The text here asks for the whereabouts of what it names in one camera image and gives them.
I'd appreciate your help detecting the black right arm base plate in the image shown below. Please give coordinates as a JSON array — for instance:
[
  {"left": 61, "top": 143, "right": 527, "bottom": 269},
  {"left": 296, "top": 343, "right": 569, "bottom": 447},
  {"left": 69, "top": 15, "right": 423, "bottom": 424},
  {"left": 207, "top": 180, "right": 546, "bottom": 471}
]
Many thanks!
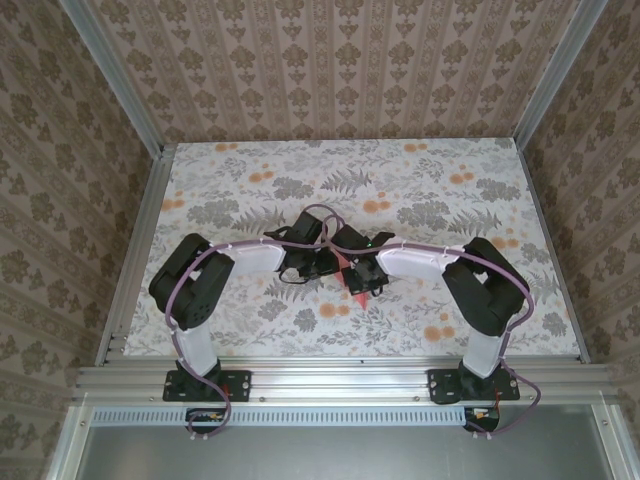
[{"left": 427, "top": 368, "right": 521, "bottom": 404}]

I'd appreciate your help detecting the pink cloth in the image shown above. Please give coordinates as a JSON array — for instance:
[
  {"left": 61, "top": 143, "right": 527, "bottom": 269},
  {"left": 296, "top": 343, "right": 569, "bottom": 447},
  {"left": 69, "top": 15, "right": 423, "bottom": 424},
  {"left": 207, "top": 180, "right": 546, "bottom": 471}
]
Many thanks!
[{"left": 329, "top": 252, "right": 374, "bottom": 312}]

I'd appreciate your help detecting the grey slotted cable duct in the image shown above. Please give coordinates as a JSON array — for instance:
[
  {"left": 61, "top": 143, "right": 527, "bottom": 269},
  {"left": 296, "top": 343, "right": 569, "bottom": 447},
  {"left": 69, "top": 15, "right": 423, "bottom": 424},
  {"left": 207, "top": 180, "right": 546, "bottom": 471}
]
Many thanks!
[{"left": 92, "top": 405, "right": 501, "bottom": 427}]

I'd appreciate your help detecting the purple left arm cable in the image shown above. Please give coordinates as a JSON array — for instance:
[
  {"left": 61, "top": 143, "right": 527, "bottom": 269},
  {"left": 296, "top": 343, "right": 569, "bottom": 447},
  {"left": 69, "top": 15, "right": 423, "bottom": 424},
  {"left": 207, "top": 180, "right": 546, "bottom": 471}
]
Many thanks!
[{"left": 164, "top": 203, "right": 351, "bottom": 444}]

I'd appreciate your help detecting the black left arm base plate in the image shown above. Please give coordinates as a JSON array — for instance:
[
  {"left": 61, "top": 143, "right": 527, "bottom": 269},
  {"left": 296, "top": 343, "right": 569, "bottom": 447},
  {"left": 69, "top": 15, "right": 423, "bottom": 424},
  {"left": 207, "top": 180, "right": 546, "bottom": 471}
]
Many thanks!
[{"left": 163, "top": 368, "right": 252, "bottom": 403}]

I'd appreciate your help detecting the floral patterned table mat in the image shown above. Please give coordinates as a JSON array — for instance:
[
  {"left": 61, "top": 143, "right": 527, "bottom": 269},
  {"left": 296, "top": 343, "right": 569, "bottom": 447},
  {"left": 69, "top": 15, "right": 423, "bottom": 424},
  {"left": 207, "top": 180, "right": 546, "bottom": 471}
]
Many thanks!
[{"left": 122, "top": 141, "right": 585, "bottom": 359}]

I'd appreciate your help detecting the long aluminium base rail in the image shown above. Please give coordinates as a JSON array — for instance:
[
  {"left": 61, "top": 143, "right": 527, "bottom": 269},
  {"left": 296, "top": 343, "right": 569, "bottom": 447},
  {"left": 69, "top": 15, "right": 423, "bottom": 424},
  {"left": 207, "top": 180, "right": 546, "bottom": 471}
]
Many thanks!
[{"left": 72, "top": 363, "right": 621, "bottom": 404}]

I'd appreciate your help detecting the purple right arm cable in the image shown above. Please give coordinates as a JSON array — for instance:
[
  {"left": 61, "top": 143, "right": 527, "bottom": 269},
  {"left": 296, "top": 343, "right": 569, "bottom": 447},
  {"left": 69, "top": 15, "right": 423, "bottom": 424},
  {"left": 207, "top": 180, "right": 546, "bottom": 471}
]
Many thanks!
[{"left": 322, "top": 214, "right": 544, "bottom": 442}]

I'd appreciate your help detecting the aluminium corner post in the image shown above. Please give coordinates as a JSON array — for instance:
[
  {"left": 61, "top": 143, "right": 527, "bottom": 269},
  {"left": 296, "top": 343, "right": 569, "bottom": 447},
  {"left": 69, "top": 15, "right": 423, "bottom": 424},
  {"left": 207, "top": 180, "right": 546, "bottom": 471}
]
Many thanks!
[
  {"left": 64, "top": 0, "right": 167, "bottom": 157},
  {"left": 512, "top": 0, "right": 609, "bottom": 151}
]

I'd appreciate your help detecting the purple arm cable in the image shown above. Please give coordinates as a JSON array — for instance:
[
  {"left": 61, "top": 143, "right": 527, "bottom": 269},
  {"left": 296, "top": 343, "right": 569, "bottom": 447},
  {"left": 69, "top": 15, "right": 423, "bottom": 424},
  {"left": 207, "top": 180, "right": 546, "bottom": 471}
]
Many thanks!
[
  {"left": 322, "top": 214, "right": 544, "bottom": 442},
  {"left": 164, "top": 203, "right": 351, "bottom": 444}
]

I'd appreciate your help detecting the grey sheet metal panel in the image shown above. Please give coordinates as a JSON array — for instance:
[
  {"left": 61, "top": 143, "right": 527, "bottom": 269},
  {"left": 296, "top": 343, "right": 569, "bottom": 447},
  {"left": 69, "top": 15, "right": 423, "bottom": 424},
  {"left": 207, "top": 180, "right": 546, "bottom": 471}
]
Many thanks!
[{"left": 47, "top": 404, "right": 640, "bottom": 480}]

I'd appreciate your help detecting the aluminium side rail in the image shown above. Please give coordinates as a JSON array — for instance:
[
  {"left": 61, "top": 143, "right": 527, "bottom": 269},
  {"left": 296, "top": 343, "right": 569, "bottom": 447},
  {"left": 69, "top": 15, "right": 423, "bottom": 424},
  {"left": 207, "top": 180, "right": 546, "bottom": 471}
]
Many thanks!
[
  {"left": 514, "top": 139, "right": 591, "bottom": 364},
  {"left": 97, "top": 144, "right": 176, "bottom": 369}
]

